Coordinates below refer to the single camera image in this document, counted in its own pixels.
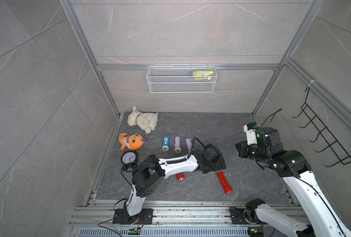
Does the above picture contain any white wire wall basket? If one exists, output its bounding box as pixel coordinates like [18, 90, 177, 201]
[146, 66, 217, 93]

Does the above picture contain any orange plush toy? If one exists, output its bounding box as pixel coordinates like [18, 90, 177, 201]
[118, 133, 147, 150]

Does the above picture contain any red flashlight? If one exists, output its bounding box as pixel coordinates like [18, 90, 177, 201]
[217, 171, 233, 194]
[177, 173, 185, 182]

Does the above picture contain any blue flashlight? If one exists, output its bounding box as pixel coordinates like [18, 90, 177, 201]
[162, 135, 169, 152]

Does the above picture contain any purple flashlight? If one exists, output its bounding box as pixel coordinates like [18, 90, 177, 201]
[174, 136, 182, 154]
[185, 138, 193, 152]

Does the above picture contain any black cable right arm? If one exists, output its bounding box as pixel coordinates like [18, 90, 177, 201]
[259, 108, 346, 237]

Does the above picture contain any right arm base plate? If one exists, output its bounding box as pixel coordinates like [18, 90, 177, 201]
[229, 206, 266, 225]

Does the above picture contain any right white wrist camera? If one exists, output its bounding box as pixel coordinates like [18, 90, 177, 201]
[243, 122, 258, 145]

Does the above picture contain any white plush dog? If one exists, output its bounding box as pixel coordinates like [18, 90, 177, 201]
[127, 106, 159, 134]

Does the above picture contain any black corrugated cable left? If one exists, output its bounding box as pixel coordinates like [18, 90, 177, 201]
[187, 137, 207, 159]

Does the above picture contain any black wall hook rack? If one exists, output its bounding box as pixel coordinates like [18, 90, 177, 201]
[293, 87, 351, 168]

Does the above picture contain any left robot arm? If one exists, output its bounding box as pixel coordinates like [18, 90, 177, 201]
[125, 144, 226, 216]

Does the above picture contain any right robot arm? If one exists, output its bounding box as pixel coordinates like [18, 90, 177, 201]
[236, 123, 351, 237]

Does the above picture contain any yellow item in basket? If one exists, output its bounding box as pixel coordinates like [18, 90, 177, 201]
[192, 70, 215, 81]

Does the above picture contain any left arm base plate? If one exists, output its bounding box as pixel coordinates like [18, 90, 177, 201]
[112, 208, 153, 225]

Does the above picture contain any black alarm clock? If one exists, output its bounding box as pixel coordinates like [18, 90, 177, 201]
[121, 150, 139, 172]

